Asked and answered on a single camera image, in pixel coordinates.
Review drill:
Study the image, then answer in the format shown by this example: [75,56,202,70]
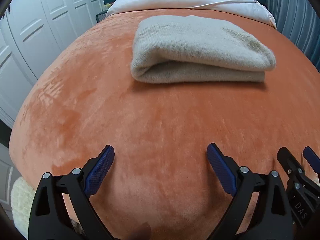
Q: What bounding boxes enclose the cream knitted sweater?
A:
[131,15,276,83]

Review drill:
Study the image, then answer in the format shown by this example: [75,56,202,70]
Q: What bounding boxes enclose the white duvet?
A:
[106,0,277,28]

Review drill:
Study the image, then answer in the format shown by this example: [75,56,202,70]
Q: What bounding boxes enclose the white wardrobe doors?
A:
[0,0,106,213]

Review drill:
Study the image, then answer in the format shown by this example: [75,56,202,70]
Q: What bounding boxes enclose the blue-grey curtain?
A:
[267,0,319,69]

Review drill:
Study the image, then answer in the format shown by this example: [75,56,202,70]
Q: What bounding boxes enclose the cream fluffy rug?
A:
[10,177,35,239]

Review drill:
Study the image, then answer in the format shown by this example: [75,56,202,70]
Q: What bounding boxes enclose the orange plush bed blanket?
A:
[9,9,319,239]

